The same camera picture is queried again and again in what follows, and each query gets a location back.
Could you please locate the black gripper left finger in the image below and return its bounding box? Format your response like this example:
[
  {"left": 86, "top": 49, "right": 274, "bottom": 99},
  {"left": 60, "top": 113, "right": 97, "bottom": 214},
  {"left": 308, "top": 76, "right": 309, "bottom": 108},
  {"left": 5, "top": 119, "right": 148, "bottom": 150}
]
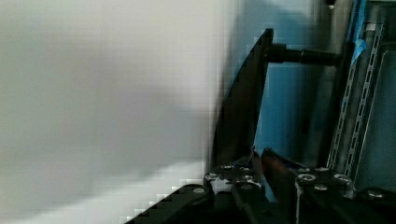
[{"left": 204, "top": 151, "right": 265, "bottom": 203}]

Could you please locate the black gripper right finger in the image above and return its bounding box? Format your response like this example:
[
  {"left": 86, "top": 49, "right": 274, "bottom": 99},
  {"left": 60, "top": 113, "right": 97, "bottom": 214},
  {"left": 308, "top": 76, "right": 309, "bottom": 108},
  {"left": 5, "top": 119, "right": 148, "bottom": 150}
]
[{"left": 261, "top": 147, "right": 355, "bottom": 224}]

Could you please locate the black toaster oven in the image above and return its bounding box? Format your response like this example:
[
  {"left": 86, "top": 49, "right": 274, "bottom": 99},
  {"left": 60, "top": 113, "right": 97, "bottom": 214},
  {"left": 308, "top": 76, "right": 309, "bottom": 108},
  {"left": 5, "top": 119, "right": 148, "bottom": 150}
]
[{"left": 209, "top": 0, "right": 396, "bottom": 200}]

